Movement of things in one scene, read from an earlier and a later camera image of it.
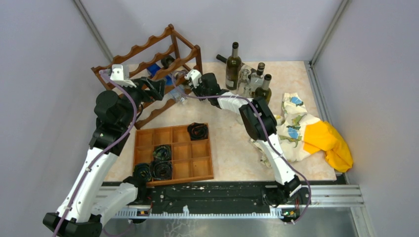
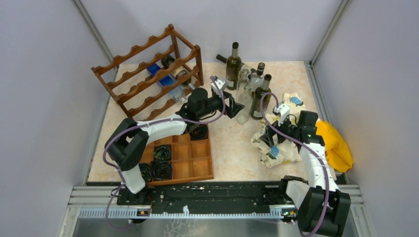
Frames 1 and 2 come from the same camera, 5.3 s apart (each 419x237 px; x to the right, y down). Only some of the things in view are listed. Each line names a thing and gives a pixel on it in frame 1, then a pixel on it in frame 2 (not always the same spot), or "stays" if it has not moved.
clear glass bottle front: (245, 96) stays
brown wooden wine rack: (157, 71) stays
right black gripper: (195, 90) → (268, 137)
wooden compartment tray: (191, 160) stays
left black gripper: (155, 91) → (234, 107)
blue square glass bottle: (178, 93) stays
